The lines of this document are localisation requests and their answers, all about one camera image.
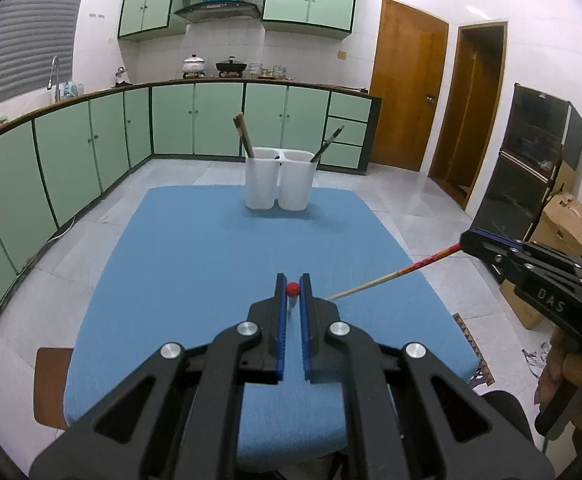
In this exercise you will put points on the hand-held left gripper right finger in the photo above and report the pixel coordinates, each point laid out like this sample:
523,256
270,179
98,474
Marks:
305,330

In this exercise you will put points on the green lower kitchen cabinets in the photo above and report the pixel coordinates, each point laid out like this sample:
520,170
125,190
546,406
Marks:
71,150

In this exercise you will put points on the metal kettle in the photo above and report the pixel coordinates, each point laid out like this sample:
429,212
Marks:
122,77

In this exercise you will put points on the cardboard box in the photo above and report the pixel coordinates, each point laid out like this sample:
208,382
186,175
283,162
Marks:
566,220

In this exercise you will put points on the open wooden doorway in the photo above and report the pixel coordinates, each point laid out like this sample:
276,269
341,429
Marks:
476,110

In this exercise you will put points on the grey window blinds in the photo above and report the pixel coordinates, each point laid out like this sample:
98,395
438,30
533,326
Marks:
26,35

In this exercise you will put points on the metal sink faucet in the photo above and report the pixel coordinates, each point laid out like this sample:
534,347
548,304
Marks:
56,80

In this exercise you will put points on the white two-compartment utensil holder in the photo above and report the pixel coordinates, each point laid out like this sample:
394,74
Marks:
261,185

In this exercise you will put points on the black glass cabinet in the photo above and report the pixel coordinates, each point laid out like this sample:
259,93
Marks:
526,170

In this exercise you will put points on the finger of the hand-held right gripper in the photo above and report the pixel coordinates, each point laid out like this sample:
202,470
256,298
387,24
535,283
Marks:
496,236
486,250

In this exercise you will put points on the black cooking pot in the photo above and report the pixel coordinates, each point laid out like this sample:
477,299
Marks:
231,66

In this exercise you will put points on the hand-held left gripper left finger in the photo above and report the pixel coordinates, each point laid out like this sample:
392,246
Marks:
282,330

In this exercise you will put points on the person's right hand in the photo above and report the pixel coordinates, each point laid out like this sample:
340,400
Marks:
551,375

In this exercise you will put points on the blue plastic jug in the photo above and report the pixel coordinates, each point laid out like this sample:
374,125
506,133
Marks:
71,90

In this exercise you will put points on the white cooking pot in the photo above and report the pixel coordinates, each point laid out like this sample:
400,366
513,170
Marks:
194,65

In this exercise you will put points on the stack of glass bowls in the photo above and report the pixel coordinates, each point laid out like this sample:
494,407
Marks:
280,71
256,69

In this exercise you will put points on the blue tablecloth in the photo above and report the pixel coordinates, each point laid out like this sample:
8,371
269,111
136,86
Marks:
196,260

